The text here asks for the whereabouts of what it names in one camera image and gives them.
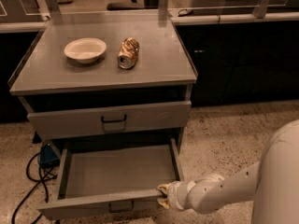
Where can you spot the crushed gold can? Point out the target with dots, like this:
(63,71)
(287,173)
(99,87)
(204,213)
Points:
(128,53)

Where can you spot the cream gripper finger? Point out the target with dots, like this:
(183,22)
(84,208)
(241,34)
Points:
(164,203)
(164,189)

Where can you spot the grey drawer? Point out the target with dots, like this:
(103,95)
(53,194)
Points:
(96,179)
(114,119)

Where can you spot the white bowl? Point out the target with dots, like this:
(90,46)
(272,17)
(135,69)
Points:
(85,50)

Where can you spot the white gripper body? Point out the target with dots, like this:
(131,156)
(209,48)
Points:
(176,195)

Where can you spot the grey top drawer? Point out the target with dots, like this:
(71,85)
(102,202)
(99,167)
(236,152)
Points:
(114,119)

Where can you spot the grey drawer cabinet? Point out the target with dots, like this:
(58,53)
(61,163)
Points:
(49,81)

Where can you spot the dark counter cabinet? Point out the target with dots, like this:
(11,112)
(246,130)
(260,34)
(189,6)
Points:
(243,62)

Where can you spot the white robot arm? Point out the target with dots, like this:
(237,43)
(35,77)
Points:
(272,184)

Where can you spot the blue power box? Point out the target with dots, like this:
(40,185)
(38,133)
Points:
(49,156)

